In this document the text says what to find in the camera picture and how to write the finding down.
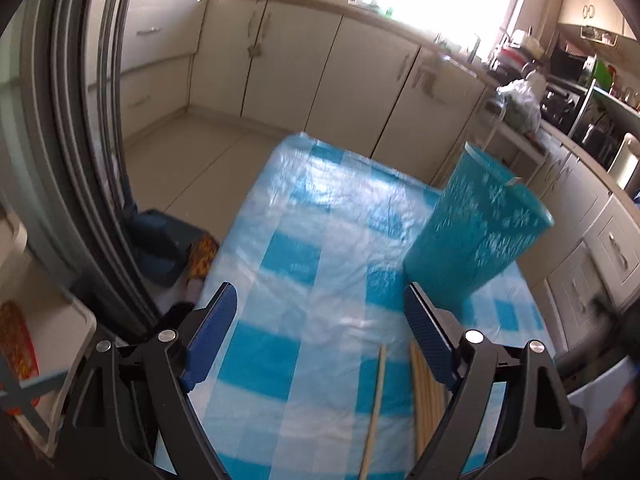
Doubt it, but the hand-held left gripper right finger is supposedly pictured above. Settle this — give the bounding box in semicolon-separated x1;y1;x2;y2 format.
403;283;590;480

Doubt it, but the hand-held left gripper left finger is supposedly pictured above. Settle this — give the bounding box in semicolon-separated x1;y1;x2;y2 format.
60;282;238;480

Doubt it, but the pile of wooden chopsticks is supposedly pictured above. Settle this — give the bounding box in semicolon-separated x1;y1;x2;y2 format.
409;342;448;461

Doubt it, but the wooden chopstick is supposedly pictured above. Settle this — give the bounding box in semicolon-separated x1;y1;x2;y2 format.
359;345;387;480

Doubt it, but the teal perforated plastic basket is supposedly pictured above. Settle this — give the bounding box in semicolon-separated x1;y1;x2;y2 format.
403;141;556;313

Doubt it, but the orange patterned cloth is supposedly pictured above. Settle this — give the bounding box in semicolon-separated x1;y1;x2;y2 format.
187;235;221;281

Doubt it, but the cream side cabinet row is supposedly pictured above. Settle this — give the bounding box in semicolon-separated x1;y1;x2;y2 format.
520;130;640;346

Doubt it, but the blue white checked tablecloth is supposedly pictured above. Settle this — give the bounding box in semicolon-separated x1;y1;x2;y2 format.
152;132;558;480

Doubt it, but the white plastic container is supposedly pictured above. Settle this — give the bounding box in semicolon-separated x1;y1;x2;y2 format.
0;200;98;461

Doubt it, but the white electric kettle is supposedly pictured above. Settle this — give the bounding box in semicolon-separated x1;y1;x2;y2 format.
607;132;640;191

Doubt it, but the red patterned packet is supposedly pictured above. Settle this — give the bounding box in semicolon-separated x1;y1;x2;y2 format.
0;300;41;416

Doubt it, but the white shelf cart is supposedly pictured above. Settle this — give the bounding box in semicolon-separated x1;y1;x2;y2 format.
435;95;548;186

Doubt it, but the filled clear plastic bag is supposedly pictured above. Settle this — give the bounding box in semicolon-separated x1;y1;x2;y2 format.
495;77;543;133

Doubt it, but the grey refrigerator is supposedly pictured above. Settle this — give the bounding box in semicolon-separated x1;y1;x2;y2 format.
0;0;156;346

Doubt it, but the cream kitchen cabinet row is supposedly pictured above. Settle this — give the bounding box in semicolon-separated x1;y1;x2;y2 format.
82;0;501;186

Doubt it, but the dish rack with dishes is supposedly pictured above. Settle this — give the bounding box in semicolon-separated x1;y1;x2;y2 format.
490;27;546;75

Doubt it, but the cream wall cabinet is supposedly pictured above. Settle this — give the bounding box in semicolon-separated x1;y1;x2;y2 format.
557;0;637;41

